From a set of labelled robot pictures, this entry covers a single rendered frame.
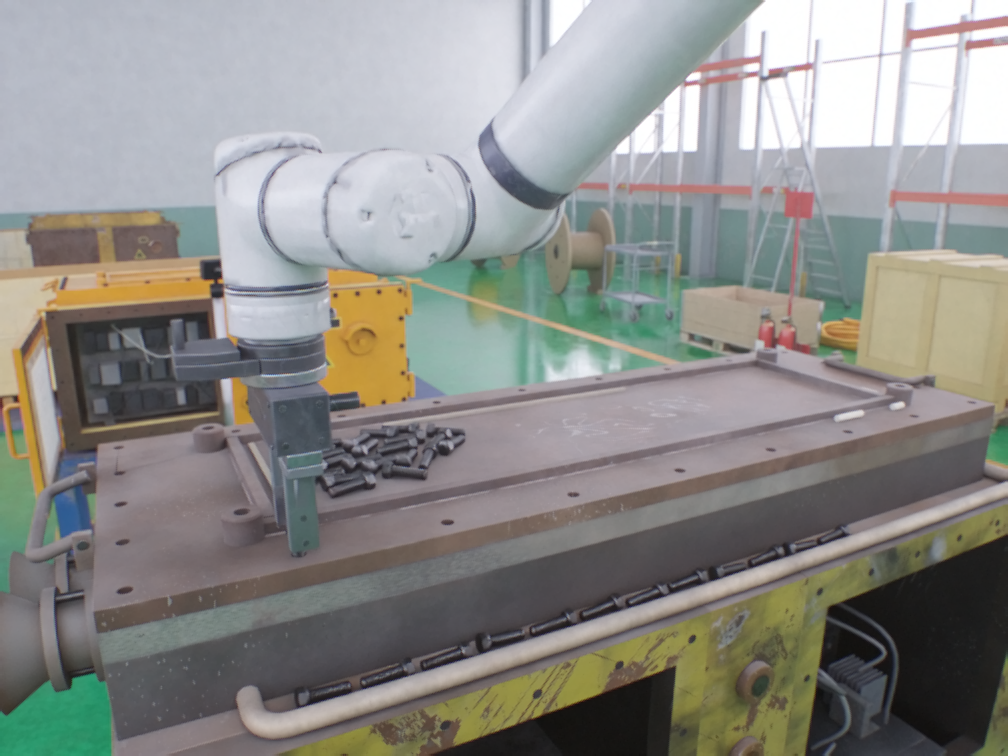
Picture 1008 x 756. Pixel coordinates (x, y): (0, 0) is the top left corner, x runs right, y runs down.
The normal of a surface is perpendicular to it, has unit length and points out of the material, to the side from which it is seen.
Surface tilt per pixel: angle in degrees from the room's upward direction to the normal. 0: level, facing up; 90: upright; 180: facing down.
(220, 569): 0
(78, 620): 41
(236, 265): 91
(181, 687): 90
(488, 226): 107
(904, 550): 90
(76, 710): 0
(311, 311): 90
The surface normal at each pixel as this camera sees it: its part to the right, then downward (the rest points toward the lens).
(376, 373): 0.47, 0.23
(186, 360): 0.08, 0.26
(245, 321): -0.36, 0.23
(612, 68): -0.39, 0.55
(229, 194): -0.58, 0.13
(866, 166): -0.88, 0.12
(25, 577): 0.68, -0.64
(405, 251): 0.70, 0.27
